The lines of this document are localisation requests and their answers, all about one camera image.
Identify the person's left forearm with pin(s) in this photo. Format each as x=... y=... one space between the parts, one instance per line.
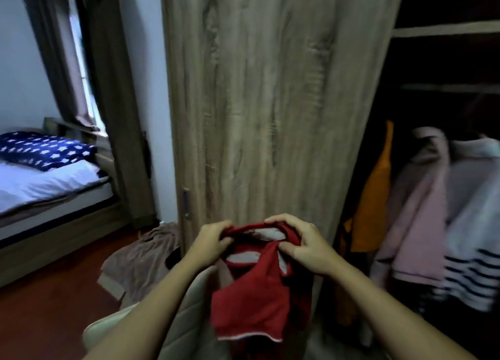
x=148 y=316

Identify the person's left hand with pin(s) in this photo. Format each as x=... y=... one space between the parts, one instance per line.
x=207 y=244

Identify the red polo shirt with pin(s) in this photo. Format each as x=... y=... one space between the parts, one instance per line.
x=254 y=301

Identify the wooden wardrobe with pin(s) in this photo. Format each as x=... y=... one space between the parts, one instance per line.
x=265 y=98

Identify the window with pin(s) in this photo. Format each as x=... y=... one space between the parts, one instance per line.
x=84 y=78

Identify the pink shirt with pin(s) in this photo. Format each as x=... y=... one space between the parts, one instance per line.
x=420 y=223

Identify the blue star print pillow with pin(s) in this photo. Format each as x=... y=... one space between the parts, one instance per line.
x=43 y=150

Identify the bed with white sheet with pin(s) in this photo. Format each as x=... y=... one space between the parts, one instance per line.
x=39 y=184

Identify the person's right hand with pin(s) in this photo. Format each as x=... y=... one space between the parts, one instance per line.
x=312 y=250

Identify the person's right forearm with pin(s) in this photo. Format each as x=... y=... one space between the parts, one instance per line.
x=390 y=320

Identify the white striped shirt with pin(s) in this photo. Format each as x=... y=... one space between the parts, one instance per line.
x=472 y=231

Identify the grey brown curtain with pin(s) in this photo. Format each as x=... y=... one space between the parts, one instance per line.
x=58 y=59
x=113 y=98

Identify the orange t-shirt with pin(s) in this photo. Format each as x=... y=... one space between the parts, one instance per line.
x=371 y=207

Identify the cream padded chair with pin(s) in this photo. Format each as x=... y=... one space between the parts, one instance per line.
x=187 y=324

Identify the brown cloth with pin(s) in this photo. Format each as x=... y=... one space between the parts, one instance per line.
x=140 y=262

